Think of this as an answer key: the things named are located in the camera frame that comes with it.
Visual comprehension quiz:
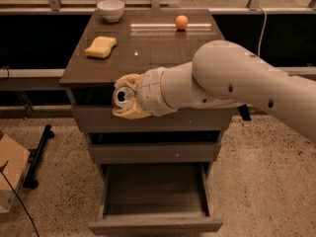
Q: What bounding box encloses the grey drawer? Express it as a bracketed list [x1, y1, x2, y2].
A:
[67, 84, 234, 132]
[89, 163, 222, 236]
[88, 130, 220, 164]

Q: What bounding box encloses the black metal bar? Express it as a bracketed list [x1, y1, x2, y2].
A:
[23, 124, 54, 189]

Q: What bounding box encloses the cardboard box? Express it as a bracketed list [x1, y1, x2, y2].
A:
[0, 131, 30, 213]

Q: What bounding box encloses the white cable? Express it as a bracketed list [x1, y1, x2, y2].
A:
[257, 6, 269, 58]

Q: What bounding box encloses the grey top drawer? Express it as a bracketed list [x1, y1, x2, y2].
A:
[67, 84, 234, 132]

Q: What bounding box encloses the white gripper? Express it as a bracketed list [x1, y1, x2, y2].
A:
[112, 67, 176, 119]

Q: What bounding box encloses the red coke can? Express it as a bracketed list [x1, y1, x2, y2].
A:
[113, 86, 135, 110]

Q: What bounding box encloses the orange fruit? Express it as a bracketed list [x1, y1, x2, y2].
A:
[175, 15, 189, 31]

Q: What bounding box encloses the grey drawer cabinet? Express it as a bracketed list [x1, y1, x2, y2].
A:
[60, 8, 234, 236]

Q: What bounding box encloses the grey bottom drawer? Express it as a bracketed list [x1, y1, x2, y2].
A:
[89, 163, 222, 236]

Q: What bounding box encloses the yellow sponge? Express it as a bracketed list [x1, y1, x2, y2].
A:
[85, 37, 117, 58]

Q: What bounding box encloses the black cable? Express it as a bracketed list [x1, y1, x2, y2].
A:
[0, 160, 41, 237]

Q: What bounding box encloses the grey middle drawer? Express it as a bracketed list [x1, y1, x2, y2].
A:
[88, 130, 220, 164]

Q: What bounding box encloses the grey window rail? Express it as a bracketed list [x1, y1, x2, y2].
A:
[0, 66, 316, 91]

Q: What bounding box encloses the white bowl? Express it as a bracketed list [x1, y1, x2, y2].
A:
[97, 0, 124, 23]

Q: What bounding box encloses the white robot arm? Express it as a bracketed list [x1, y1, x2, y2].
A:
[113, 40, 316, 142]

